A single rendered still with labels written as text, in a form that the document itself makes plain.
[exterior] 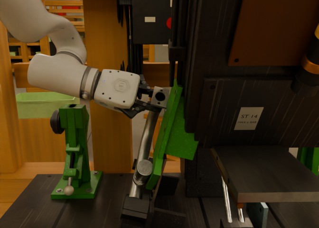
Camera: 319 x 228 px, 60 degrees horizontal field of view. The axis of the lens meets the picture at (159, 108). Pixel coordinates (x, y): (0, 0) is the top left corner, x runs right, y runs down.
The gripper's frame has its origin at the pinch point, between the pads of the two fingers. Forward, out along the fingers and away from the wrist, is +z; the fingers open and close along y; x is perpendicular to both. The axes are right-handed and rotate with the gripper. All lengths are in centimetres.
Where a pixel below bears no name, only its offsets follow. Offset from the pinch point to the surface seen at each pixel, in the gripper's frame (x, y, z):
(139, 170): -0.5, -19.2, -0.3
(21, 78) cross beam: 33, 14, -48
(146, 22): -3.1, 23.1, -7.4
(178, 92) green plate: -13.5, -4.9, 3.2
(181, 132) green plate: -6.4, -10.4, 6.6
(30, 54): 754, 515, -389
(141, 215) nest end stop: 7.8, -27.1, 3.0
